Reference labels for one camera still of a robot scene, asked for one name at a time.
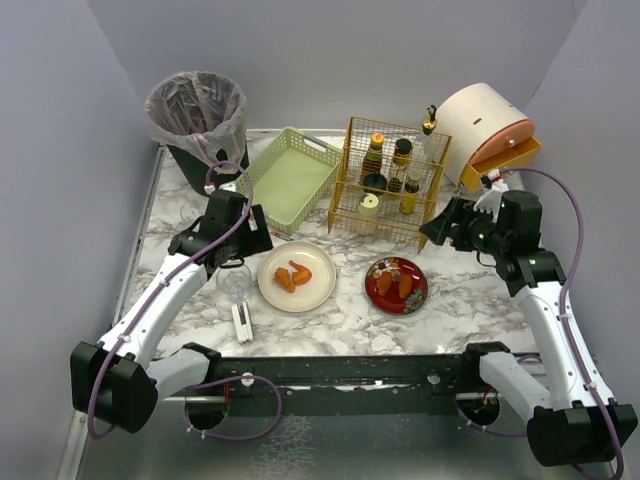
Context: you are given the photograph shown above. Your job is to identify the small yellow spice bottle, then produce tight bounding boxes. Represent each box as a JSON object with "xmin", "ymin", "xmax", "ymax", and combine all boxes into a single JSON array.
[{"xmin": 399, "ymin": 172, "xmax": 421, "ymax": 215}]

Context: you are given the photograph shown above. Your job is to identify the gold-spout oil bottle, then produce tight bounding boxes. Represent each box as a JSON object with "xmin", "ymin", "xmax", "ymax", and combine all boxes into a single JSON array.
[{"xmin": 414, "ymin": 104, "xmax": 438, "ymax": 161}]

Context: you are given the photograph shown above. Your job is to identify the cream round plate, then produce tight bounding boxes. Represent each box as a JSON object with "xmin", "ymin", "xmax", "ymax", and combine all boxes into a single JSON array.
[{"xmin": 257, "ymin": 241, "xmax": 337, "ymax": 313}]

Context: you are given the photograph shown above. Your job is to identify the gold-cap pepper grinder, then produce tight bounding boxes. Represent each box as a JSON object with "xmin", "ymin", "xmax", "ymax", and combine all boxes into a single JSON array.
[{"xmin": 387, "ymin": 138, "xmax": 413, "ymax": 193}]

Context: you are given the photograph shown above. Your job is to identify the green-lid seasoning shaker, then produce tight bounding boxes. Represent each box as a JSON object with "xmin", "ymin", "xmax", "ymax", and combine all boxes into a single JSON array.
[{"xmin": 357, "ymin": 193, "xmax": 380, "ymax": 217}]

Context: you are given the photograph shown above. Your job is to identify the red floral plate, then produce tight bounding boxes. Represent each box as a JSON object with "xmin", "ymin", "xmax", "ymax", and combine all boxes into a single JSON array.
[{"xmin": 364, "ymin": 257, "xmax": 429, "ymax": 315}]

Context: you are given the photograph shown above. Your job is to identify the black-lid glass jar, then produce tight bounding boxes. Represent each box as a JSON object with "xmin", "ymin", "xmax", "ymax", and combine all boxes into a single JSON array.
[{"xmin": 362, "ymin": 172, "xmax": 387, "ymax": 196}]

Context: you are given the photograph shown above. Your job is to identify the yellow-lid sauce jar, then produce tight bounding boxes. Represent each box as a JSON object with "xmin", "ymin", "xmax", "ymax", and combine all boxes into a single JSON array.
[{"xmin": 359, "ymin": 132, "xmax": 385, "ymax": 185}]

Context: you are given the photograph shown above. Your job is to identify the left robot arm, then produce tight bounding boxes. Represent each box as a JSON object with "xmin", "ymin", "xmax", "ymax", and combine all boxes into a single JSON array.
[{"xmin": 70, "ymin": 190, "xmax": 273, "ymax": 439}]

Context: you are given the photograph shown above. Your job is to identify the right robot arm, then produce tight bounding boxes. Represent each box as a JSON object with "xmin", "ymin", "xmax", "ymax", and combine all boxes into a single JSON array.
[{"xmin": 420, "ymin": 190, "xmax": 638, "ymax": 467}]

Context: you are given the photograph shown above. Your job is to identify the clear plastic cup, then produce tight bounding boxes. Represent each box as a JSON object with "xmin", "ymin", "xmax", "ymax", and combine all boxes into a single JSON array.
[
  {"xmin": 216, "ymin": 265, "xmax": 253, "ymax": 304},
  {"xmin": 180, "ymin": 200, "xmax": 205, "ymax": 223}
]

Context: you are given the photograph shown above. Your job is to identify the black ribbed trash bin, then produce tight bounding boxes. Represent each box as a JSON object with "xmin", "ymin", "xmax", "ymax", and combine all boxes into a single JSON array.
[{"xmin": 167, "ymin": 145, "xmax": 240, "ymax": 197}]

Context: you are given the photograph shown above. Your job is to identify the red pen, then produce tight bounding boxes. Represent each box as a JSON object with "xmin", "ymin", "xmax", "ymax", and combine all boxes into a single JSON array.
[{"xmin": 271, "ymin": 231, "xmax": 294, "ymax": 242}]

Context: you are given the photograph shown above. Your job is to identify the pale green plastic basket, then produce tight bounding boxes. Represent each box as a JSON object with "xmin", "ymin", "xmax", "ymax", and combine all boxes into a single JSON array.
[{"xmin": 235, "ymin": 127, "xmax": 342, "ymax": 235}]

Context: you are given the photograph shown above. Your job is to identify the orange fried nugget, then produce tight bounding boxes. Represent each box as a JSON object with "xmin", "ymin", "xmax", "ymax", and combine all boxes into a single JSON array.
[{"xmin": 273, "ymin": 267, "xmax": 296, "ymax": 293}]

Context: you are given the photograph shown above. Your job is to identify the white round drawer box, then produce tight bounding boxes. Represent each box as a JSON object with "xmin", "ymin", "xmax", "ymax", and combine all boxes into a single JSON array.
[{"xmin": 436, "ymin": 83, "xmax": 542, "ymax": 193}]

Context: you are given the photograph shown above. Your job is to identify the orange chicken wing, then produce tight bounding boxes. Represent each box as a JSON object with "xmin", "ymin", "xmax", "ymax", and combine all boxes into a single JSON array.
[{"xmin": 289, "ymin": 260, "xmax": 313, "ymax": 286}]

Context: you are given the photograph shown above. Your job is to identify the white folded peeler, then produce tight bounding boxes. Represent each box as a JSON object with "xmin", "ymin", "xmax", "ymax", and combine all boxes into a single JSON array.
[{"xmin": 231, "ymin": 301, "xmax": 254, "ymax": 344}]

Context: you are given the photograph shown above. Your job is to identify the right orange croquette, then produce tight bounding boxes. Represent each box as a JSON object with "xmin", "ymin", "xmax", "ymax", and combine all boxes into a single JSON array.
[{"xmin": 398, "ymin": 273, "xmax": 413, "ymax": 299}]

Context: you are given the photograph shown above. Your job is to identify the orange croquette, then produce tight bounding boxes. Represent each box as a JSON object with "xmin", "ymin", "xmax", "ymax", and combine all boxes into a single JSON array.
[
  {"xmin": 376, "ymin": 271, "xmax": 393, "ymax": 297},
  {"xmin": 398, "ymin": 273, "xmax": 413, "ymax": 299}
]

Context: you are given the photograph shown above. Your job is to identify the left orange croquette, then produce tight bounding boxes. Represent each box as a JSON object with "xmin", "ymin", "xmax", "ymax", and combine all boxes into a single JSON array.
[{"xmin": 376, "ymin": 271, "xmax": 393, "ymax": 297}]

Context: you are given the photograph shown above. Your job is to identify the gold wire rack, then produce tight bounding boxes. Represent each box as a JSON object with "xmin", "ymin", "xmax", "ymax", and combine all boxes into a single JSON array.
[{"xmin": 328, "ymin": 116, "xmax": 451, "ymax": 250}]

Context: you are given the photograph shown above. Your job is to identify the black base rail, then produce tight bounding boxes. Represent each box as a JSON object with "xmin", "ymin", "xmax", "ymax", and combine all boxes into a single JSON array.
[{"xmin": 200, "ymin": 353, "xmax": 489, "ymax": 416}]

